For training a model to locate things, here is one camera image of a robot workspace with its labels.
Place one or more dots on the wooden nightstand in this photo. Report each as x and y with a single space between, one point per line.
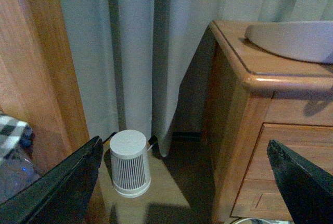
254 97

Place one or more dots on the black white checkered bedsheet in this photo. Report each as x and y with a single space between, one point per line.
13 132

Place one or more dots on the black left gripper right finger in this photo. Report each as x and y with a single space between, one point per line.
305 187

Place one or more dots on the wooden bed headboard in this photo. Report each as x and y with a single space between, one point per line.
38 81

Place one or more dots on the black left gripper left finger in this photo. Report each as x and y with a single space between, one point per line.
62 195

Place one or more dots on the beige plastic dustpan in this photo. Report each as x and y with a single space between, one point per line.
309 41

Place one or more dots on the grey curtain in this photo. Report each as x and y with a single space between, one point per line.
134 58

